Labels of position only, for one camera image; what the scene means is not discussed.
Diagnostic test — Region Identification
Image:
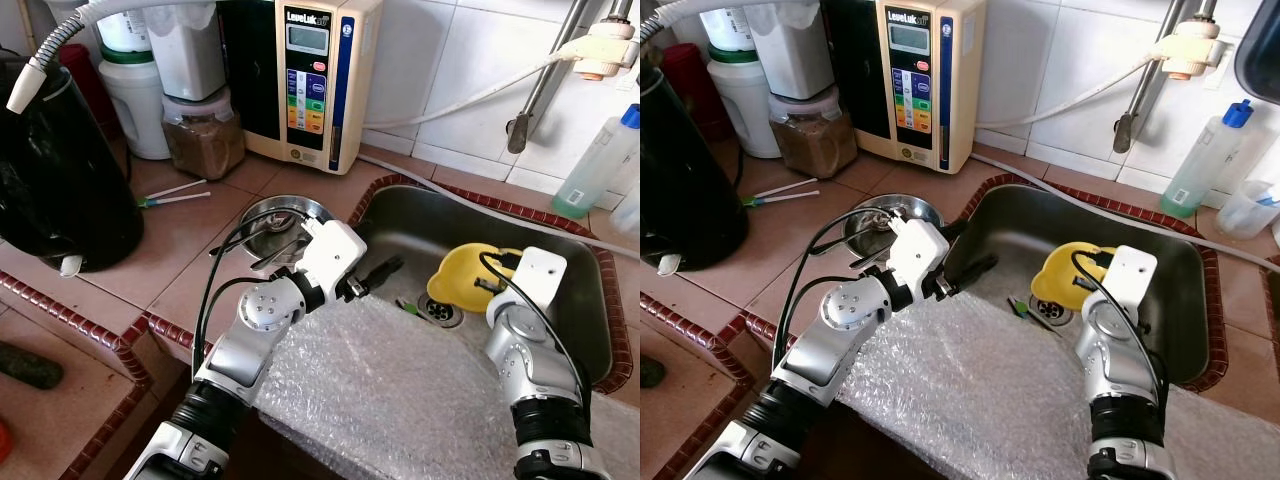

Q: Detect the steel sink basin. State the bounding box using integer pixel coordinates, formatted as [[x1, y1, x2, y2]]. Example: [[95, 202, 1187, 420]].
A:
[[345, 180, 616, 391], [950, 180, 1211, 386]]

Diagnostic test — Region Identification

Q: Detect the steel faucet pipe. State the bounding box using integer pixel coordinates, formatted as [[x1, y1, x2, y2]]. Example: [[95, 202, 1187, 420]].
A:
[[506, 0, 633, 154], [1112, 0, 1216, 153]]

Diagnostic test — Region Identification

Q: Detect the clear bubble wrap sheet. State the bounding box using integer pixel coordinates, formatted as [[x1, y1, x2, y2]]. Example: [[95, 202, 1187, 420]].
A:
[[835, 285, 1280, 480], [252, 292, 641, 480]]

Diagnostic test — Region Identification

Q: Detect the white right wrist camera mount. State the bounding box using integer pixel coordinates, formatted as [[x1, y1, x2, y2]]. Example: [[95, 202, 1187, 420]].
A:
[[505, 247, 568, 326], [1097, 244, 1159, 326]]

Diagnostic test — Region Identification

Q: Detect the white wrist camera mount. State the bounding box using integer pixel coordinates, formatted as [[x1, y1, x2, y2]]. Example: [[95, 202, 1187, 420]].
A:
[[886, 218, 952, 297], [505, 247, 568, 326], [298, 219, 368, 296], [1097, 244, 1159, 326]]

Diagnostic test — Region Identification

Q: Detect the cream faucet diverter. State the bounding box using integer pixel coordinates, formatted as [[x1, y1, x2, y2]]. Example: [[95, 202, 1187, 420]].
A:
[[1150, 20, 1223, 81], [560, 18, 639, 81]]

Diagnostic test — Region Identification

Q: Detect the brown powder jar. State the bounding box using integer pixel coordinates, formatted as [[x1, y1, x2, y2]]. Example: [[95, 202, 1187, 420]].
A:
[[768, 85, 863, 179], [162, 88, 247, 181]]

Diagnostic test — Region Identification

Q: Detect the red canister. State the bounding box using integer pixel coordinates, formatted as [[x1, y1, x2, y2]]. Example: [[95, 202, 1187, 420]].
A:
[[662, 43, 731, 141], [58, 43, 119, 141]]

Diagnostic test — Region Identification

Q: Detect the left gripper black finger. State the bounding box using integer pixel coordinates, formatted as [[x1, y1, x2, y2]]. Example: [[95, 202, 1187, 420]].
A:
[[366, 256, 406, 291], [955, 254, 999, 293]]

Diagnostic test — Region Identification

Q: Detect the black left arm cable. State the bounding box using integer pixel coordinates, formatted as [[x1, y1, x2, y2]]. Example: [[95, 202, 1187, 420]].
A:
[[192, 208, 311, 376], [775, 208, 896, 376]]

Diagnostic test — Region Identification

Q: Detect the clear plastic cup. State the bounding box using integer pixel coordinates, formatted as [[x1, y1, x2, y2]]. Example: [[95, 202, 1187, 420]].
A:
[[610, 190, 641, 236], [1215, 178, 1280, 241]]

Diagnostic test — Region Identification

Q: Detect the white plastic container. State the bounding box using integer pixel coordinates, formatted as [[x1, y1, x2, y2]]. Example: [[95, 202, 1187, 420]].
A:
[[145, 0, 229, 103], [745, 0, 831, 101]]

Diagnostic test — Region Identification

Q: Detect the white labelled bottle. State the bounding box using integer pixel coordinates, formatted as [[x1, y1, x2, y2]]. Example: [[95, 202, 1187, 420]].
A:
[[95, 0, 151, 53], [700, 0, 759, 51]]

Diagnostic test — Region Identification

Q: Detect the steel sink drain strainer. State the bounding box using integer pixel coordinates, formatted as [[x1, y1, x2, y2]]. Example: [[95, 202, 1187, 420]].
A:
[[420, 294, 465, 329], [1030, 300, 1076, 331]]

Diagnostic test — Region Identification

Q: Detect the grey flexible hose white nozzle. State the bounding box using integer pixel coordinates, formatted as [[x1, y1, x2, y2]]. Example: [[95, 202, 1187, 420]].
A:
[[5, 0, 216, 114], [640, 0, 791, 46]]

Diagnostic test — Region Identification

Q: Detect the white jug green ring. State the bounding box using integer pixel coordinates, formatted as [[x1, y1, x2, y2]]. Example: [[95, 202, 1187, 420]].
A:
[[708, 45, 786, 159], [98, 45, 173, 161]]

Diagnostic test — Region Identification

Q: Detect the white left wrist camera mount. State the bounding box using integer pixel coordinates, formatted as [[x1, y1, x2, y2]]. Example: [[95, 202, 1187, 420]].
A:
[[298, 219, 368, 296], [886, 218, 952, 297]]

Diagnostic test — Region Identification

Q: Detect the steel bowl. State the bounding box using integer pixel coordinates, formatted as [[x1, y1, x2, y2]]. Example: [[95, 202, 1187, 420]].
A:
[[240, 194, 336, 263], [842, 193, 943, 259]]

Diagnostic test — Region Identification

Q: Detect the black kettle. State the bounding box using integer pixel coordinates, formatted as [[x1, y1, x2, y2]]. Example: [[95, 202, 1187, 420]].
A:
[[640, 65, 751, 271], [0, 62, 146, 273]]

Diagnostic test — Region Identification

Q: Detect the blue capped dish soap bottle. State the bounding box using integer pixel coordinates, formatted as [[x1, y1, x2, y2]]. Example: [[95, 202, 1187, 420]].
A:
[[552, 103, 641, 219], [1160, 98, 1254, 218]]

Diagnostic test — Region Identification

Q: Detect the yellow plastic cup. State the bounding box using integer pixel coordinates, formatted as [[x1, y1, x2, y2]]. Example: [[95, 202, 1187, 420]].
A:
[[427, 244, 523, 314], [1030, 241, 1119, 311]]

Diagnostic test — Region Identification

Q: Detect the black pan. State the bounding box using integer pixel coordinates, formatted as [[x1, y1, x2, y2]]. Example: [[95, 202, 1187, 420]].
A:
[[1235, 0, 1280, 76]]

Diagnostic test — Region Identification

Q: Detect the white straw green tip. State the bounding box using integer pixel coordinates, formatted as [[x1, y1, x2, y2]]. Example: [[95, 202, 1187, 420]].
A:
[[140, 178, 208, 206], [138, 190, 213, 209], [742, 189, 821, 207], [745, 178, 819, 204]]

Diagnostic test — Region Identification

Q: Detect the beige water ionizer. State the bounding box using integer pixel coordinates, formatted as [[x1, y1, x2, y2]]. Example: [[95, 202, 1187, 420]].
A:
[[820, 0, 988, 173], [215, 0, 385, 176]]

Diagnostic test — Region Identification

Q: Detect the white diverter hose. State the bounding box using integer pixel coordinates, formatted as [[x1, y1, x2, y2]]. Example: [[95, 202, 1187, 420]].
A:
[[362, 45, 576, 131], [975, 55, 1161, 129]]

